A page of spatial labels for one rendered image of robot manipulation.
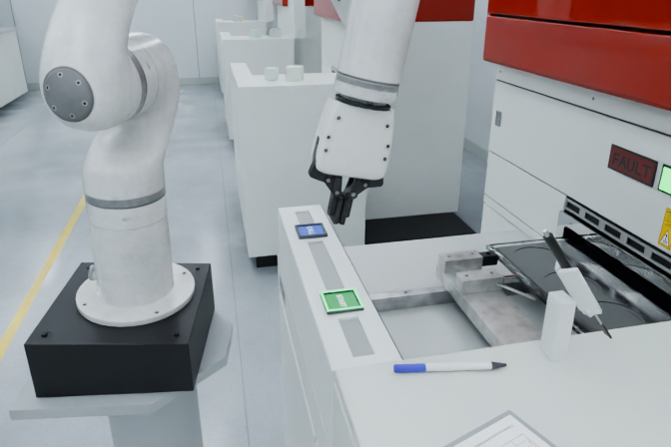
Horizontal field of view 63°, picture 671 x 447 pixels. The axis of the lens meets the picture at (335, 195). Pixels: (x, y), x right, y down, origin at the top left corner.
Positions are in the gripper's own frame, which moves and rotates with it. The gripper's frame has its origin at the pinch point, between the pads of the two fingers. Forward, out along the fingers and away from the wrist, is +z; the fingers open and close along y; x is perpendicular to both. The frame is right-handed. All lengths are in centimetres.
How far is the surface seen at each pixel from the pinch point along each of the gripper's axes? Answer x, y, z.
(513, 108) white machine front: -55, -57, -12
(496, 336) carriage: 2.7, -29.8, 17.8
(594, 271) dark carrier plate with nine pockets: -10, -55, 10
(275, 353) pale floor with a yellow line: -118, -23, 109
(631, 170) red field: -12, -57, -10
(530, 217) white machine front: -42, -62, 12
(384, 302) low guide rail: -17.0, -18.4, 24.3
